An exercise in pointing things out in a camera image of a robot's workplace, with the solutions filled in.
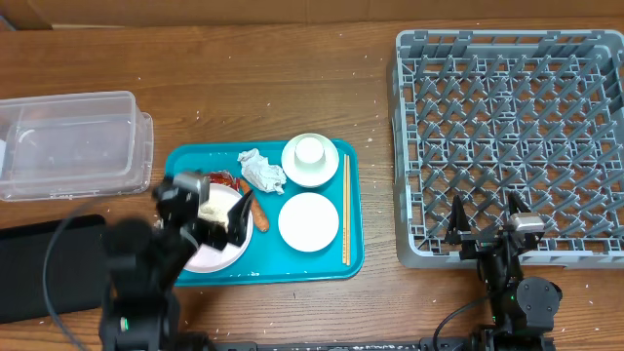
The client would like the clear plastic waste bin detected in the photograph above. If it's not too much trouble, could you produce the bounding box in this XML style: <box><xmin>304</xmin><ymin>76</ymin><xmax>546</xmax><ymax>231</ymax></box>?
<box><xmin>1</xmin><ymin>91</ymin><xmax>154</xmax><ymax>202</ymax></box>

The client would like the orange carrot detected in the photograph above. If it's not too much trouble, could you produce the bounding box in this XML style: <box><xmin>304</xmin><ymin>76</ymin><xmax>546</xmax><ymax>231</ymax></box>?
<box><xmin>238</xmin><ymin>178</ymin><xmax>270</xmax><ymax>232</ymax></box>

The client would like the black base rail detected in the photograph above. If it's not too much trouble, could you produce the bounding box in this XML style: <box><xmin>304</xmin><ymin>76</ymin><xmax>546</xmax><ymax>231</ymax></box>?
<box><xmin>214</xmin><ymin>337</ymin><xmax>557</xmax><ymax>351</ymax></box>

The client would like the white upside-down cup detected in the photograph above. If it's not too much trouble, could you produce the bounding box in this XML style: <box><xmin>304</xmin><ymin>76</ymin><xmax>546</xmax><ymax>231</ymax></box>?
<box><xmin>294</xmin><ymin>136</ymin><xmax>325</xmax><ymax>165</ymax></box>

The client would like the red snack wrapper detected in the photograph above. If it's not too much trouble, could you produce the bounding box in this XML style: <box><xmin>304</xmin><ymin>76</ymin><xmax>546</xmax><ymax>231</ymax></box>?
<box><xmin>208</xmin><ymin>171</ymin><xmax>240</xmax><ymax>191</ymax></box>

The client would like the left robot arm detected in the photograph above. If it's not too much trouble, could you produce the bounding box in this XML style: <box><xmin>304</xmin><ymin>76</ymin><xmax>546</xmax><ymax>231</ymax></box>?
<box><xmin>98</xmin><ymin>172</ymin><xmax>254</xmax><ymax>350</ymax></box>

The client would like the black rectangular waste tray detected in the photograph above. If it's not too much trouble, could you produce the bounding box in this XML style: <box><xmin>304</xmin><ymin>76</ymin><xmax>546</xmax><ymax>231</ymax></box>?
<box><xmin>1</xmin><ymin>214</ymin><xmax>106</xmax><ymax>323</ymax></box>

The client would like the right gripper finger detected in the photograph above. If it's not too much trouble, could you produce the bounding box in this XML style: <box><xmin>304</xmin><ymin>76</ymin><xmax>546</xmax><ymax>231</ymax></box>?
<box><xmin>508</xmin><ymin>191</ymin><xmax>530</xmax><ymax>215</ymax></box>
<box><xmin>447</xmin><ymin>195</ymin><xmax>469</xmax><ymax>233</ymax></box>

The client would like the teal plastic serving tray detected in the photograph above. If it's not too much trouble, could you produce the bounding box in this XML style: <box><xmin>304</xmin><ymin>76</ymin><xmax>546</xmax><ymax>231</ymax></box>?
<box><xmin>165</xmin><ymin>139</ymin><xmax>365</xmax><ymax>287</ymax></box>

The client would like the right wooden chopstick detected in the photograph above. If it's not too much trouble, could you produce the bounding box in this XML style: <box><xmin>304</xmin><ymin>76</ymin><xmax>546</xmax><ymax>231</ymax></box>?
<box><xmin>347</xmin><ymin>154</ymin><xmax>351</xmax><ymax>266</ymax></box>

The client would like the large pink round plate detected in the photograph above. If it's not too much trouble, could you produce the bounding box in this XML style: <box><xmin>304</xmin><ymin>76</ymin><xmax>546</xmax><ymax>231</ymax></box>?
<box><xmin>184</xmin><ymin>183</ymin><xmax>254</xmax><ymax>273</ymax></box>

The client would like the small white round plate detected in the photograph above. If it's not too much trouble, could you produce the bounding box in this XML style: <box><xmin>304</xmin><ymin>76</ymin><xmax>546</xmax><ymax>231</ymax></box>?
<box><xmin>278</xmin><ymin>192</ymin><xmax>340</xmax><ymax>253</ymax></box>

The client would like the white rice pile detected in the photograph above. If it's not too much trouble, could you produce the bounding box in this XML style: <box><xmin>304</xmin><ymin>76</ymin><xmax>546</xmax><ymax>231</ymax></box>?
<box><xmin>199</xmin><ymin>201</ymin><xmax>231</xmax><ymax>231</ymax></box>

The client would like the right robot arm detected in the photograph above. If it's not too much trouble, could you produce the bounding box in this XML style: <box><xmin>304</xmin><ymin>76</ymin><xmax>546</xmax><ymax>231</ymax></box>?
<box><xmin>431</xmin><ymin>192</ymin><xmax>563</xmax><ymax>350</ymax></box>

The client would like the white upside-down bowl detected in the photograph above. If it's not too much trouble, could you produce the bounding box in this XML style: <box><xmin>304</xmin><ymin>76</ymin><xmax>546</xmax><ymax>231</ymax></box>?
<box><xmin>281</xmin><ymin>133</ymin><xmax>339</xmax><ymax>188</ymax></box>

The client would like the white paper napkin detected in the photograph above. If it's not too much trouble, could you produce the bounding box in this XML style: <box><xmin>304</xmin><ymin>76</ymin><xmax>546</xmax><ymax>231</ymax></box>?
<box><xmin>238</xmin><ymin>148</ymin><xmax>287</xmax><ymax>195</ymax></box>

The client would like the wooden chopstick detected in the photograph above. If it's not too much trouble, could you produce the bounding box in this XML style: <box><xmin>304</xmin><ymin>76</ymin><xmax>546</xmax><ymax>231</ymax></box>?
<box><xmin>342</xmin><ymin>154</ymin><xmax>349</xmax><ymax>265</ymax></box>
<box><xmin>347</xmin><ymin>154</ymin><xmax>351</xmax><ymax>266</ymax></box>

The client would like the grey plastic dish rack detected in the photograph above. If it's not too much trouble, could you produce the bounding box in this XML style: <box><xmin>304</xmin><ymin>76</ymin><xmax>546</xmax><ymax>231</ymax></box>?
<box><xmin>388</xmin><ymin>30</ymin><xmax>623</xmax><ymax>269</ymax></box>

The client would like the left wooden chopstick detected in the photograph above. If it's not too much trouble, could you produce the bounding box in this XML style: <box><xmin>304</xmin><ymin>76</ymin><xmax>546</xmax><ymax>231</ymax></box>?
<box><xmin>342</xmin><ymin>154</ymin><xmax>349</xmax><ymax>265</ymax></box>

